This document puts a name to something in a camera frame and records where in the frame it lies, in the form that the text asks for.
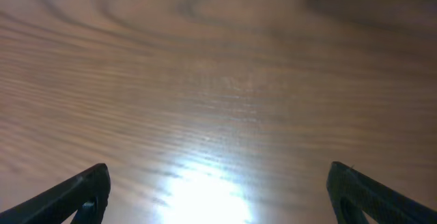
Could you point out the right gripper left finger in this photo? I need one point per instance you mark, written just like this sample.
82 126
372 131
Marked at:
84 196

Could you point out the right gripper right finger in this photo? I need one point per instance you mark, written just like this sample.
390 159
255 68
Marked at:
354 196

